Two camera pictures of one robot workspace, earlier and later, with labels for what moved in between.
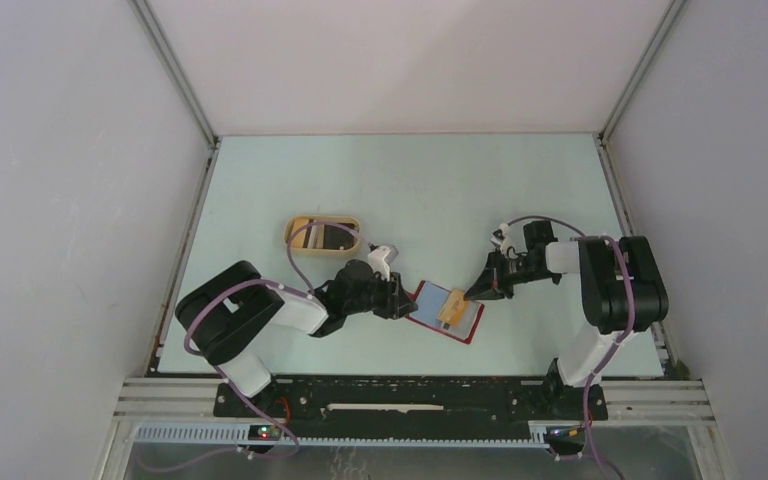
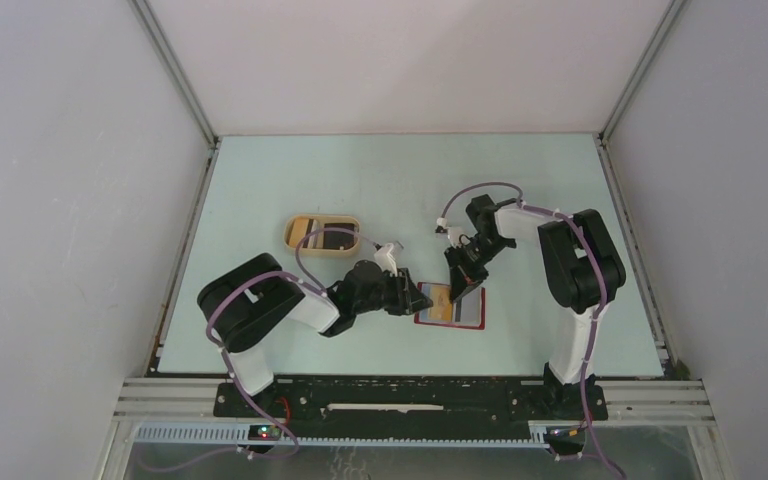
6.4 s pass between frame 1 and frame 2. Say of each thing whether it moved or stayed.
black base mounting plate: stayed
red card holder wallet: moved
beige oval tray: stayed
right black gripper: moved
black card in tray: stayed
